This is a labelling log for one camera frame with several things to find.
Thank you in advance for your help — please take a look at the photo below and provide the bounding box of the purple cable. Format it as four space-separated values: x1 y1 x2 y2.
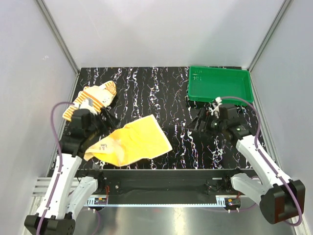
36 101 101 235
202 96 304 226

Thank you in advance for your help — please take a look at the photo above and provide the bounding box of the yellow towel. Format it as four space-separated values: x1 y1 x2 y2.
84 115 173 167

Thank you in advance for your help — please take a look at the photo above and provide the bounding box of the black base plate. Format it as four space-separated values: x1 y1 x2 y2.
77 168 251 205

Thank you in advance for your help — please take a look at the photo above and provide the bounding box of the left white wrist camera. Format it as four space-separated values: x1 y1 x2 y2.
79 99 96 114

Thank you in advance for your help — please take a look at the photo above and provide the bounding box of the orange striped towel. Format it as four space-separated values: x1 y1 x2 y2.
62 81 117 122

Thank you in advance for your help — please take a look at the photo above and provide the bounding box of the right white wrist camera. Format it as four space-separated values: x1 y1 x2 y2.
211 97 222 118

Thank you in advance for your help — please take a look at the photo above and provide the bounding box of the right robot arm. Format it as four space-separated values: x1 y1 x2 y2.
188 104 306 224

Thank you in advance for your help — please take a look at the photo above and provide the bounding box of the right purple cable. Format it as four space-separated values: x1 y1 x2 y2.
202 96 304 226

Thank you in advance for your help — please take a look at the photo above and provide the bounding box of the green plastic bin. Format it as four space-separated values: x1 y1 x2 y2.
188 66 254 105

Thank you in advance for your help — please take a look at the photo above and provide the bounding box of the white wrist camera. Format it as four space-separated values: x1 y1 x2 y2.
211 97 222 118
79 99 96 114

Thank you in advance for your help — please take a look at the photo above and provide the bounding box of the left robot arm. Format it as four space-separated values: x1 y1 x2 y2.
24 108 119 235

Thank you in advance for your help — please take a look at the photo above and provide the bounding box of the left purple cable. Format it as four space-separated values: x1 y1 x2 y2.
36 101 101 235

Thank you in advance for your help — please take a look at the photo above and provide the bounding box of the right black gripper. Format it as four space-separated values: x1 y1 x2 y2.
185 108 226 140

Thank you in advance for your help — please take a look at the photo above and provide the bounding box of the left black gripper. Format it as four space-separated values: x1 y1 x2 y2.
85 106 120 139

